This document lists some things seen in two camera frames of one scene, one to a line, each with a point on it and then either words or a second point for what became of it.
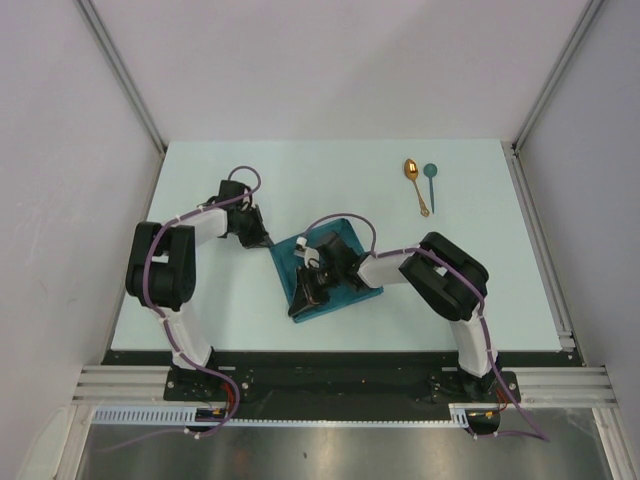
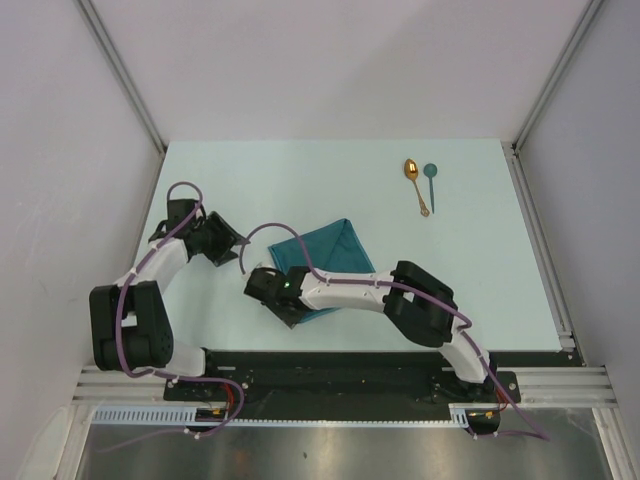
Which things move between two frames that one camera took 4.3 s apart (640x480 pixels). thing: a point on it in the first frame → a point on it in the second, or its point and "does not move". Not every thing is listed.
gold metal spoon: x=411 y=170 does not move
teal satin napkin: x=288 y=263 does not move
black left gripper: x=259 y=238 → x=226 y=239
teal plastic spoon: x=430 y=170 does not move
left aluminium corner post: x=119 y=61 does not move
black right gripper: x=306 y=294 → x=290 y=320
